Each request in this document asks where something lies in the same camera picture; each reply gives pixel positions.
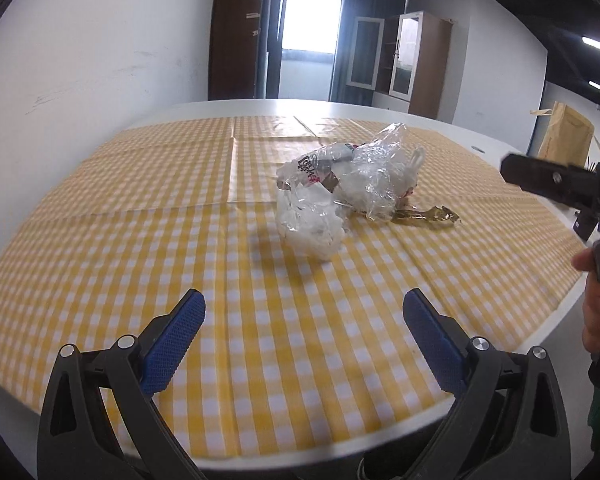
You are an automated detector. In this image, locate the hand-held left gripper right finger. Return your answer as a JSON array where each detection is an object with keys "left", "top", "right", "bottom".
[{"left": 402, "top": 287, "right": 573, "bottom": 480}]

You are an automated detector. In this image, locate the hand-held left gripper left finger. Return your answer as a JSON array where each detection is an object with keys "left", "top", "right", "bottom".
[{"left": 36, "top": 289, "right": 207, "bottom": 480}]

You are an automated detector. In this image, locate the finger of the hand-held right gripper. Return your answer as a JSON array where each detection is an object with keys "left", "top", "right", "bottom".
[{"left": 500, "top": 152, "right": 600, "bottom": 210}]

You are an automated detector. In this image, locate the gold foil wrapper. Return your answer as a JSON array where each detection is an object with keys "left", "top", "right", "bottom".
[{"left": 390, "top": 204, "right": 462, "bottom": 230}]

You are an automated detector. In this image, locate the person's right hand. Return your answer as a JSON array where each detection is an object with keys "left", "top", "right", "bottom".
[{"left": 571, "top": 248, "right": 600, "bottom": 357}]

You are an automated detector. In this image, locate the brown paper bag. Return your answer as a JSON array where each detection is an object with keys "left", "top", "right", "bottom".
[{"left": 530, "top": 101, "right": 597, "bottom": 167}]

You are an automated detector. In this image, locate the yellow checkered tablecloth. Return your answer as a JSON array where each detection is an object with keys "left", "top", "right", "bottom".
[{"left": 0, "top": 115, "right": 600, "bottom": 461}]

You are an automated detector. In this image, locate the brown glass door cabinet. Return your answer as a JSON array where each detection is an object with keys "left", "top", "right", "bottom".
[{"left": 372, "top": 10, "right": 453, "bottom": 118}]

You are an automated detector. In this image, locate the crumpled clear plastic bag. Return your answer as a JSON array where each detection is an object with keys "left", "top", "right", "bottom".
[{"left": 325, "top": 122, "right": 427, "bottom": 222}]

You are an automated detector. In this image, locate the printed crumpled wrapper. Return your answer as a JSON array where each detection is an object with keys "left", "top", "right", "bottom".
[{"left": 277, "top": 143, "right": 357, "bottom": 192}]

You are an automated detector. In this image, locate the white framed glass door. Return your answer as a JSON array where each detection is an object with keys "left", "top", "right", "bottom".
[{"left": 346, "top": 15, "right": 385, "bottom": 90}]

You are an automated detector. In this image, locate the bright balcony window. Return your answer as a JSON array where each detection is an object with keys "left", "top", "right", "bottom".
[{"left": 277, "top": 0, "right": 344, "bottom": 101}]

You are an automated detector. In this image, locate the brown wooden wardrobe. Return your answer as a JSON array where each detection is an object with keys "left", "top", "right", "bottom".
[{"left": 208, "top": 0, "right": 271, "bottom": 101}]

